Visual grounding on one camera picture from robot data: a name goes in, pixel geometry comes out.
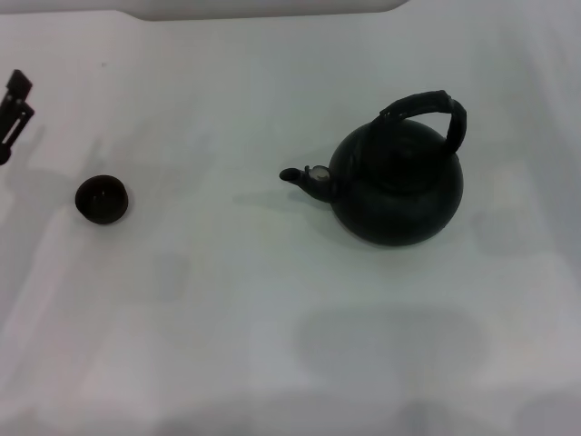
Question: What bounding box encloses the dark small teacup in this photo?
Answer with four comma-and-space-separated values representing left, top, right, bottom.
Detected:
74, 173, 131, 225

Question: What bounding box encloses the black round teapot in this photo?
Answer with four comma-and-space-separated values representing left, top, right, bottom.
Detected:
279, 89, 468, 249

